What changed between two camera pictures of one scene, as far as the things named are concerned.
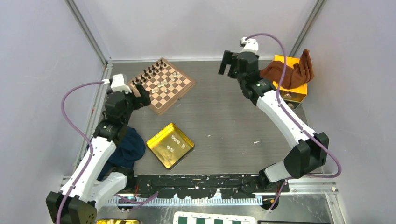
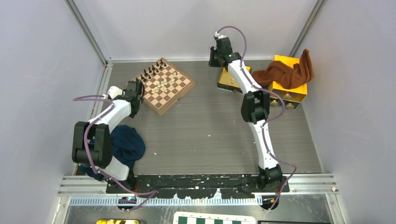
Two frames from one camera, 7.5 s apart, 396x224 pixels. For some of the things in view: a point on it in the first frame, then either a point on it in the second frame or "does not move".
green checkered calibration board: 180,217 does not move
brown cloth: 295,77 does not move
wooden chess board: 166,84 does not move
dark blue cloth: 130,147 does not move
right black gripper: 229,58 → 211,62
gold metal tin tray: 170,144 → 226,80
